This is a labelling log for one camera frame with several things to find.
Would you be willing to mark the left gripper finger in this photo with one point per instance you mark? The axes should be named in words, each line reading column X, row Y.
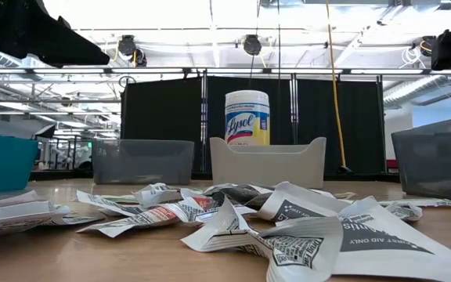
column 76, row 53

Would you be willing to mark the black tilted panel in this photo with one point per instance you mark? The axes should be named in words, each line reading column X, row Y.
column 45, row 132

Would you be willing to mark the black curtain partition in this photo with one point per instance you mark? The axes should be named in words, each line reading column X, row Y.
column 163, row 117

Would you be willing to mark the smoky translucent plastic bin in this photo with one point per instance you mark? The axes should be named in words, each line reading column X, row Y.
column 143, row 160
column 441, row 160

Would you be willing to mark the teal plastic bin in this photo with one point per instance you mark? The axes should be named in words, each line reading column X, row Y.
column 2, row 162

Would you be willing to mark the Lysol wipes canister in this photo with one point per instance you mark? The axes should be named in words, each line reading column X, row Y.
column 247, row 117

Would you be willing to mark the antiseptic packet dark label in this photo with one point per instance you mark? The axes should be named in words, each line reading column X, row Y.
column 386, row 243

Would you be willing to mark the light grey plastic bin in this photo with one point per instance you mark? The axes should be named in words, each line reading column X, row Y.
column 268, row 164

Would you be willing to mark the crumpled drug facts packet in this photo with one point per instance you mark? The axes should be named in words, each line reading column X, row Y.
column 300, row 250

